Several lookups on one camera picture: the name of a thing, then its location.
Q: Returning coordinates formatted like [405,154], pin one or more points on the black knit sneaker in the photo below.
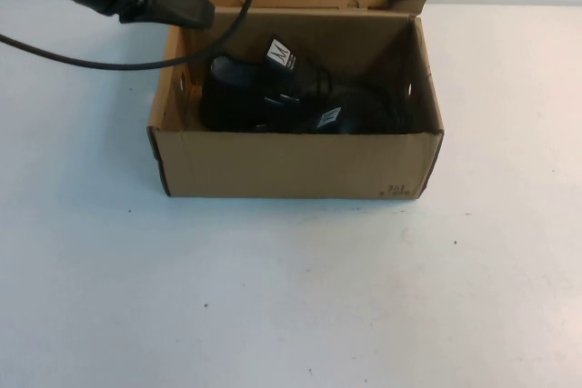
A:
[236,106]
[354,122]

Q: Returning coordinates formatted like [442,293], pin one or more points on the brown cardboard shoe box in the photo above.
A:
[273,165]

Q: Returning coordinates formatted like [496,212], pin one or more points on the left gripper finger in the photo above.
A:
[186,6]

